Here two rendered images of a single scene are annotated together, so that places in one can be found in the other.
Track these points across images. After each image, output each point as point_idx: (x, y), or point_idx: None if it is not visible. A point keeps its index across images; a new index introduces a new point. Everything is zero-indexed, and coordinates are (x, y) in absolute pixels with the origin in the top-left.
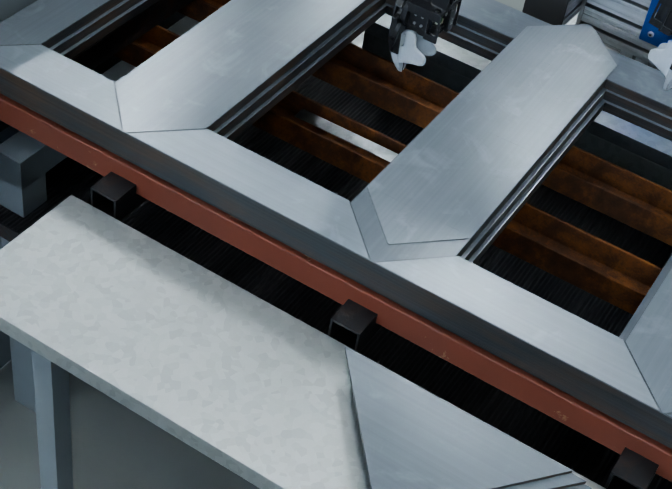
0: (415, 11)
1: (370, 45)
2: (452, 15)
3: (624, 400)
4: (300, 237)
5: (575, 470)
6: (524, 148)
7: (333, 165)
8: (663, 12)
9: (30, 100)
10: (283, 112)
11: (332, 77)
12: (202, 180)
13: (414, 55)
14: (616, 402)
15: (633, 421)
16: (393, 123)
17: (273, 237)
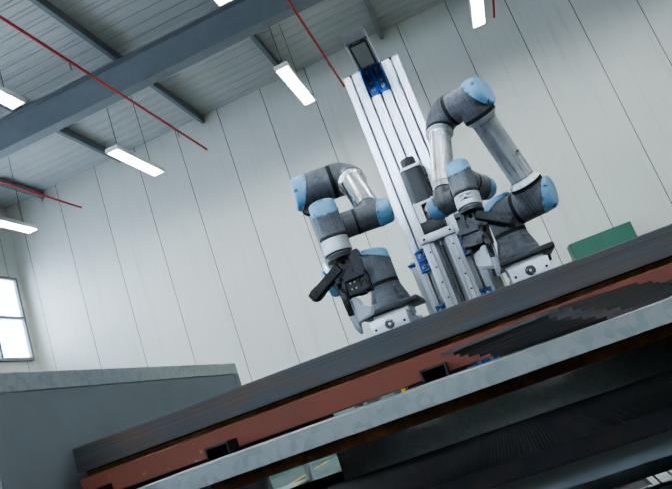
0: (348, 278)
1: (343, 455)
2: (369, 280)
3: (619, 250)
4: (364, 353)
5: None
6: None
7: (364, 487)
8: (465, 240)
9: (136, 443)
10: None
11: None
12: (280, 378)
13: (363, 309)
14: (617, 257)
15: (637, 260)
16: (384, 471)
17: (347, 374)
